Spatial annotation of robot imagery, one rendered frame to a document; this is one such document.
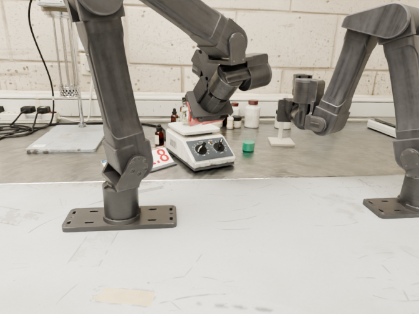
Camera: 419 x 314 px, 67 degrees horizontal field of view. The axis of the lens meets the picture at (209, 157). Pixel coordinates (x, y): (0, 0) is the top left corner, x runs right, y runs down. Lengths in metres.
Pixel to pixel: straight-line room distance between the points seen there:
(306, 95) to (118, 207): 0.52
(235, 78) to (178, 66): 0.78
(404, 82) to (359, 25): 0.15
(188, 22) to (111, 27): 0.13
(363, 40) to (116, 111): 0.52
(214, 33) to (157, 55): 0.82
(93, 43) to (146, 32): 0.90
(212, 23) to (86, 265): 0.44
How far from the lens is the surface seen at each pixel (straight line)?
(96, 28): 0.50
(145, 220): 0.60
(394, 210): 0.75
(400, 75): 0.74
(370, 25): 0.75
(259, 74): 0.68
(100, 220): 0.62
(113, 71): 0.52
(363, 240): 0.63
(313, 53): 1.53
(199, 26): 0.58
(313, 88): 0.83
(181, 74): 1.40
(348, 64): 0.78
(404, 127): 0.74
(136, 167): 0.55
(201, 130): 0.89
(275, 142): 1.09
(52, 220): 0.66
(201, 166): 0.82
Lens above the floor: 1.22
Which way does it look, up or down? 20 degrees down
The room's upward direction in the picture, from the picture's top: 2 degrees clockwise
